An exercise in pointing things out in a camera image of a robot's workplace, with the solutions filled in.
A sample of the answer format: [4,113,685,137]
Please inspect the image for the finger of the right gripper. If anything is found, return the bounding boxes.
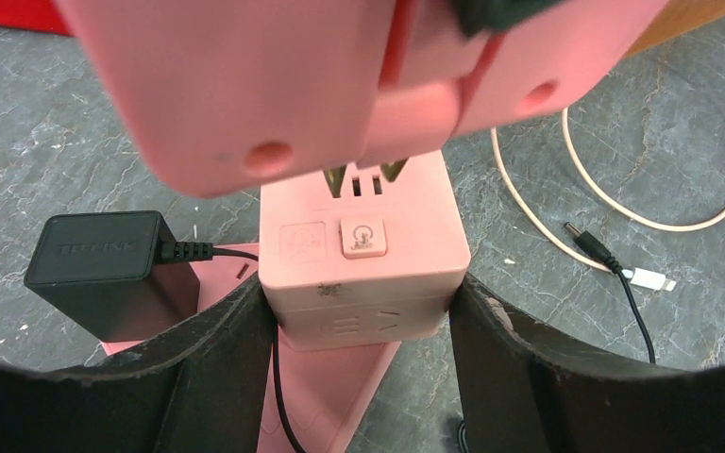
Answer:
[449,0,561,38]

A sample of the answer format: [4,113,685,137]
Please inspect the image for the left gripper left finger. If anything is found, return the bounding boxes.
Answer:
[0,277,275,452]

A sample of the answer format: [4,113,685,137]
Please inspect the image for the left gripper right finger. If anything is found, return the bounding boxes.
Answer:
[449,275,725,452]

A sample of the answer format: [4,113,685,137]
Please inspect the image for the pink charging cable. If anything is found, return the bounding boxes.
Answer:
[490,0,725,294]

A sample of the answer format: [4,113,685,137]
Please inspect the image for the pink cube socket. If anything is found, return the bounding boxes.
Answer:
[258,151,471,351]

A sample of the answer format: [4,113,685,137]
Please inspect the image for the pink plug adapter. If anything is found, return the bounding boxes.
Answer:
[58,1,665,198]

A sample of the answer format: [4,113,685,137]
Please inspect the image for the black power adapter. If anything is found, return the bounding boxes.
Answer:
[24,210,213,343]

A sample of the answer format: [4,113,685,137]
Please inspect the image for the orange compartment tray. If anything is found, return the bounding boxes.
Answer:
[622,0,725,59]

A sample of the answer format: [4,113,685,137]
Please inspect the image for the red cloth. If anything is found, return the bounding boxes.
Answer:
[0,0,72,36]

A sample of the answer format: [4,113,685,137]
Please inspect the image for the black thin cable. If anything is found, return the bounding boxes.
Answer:
[564,221,658,365]

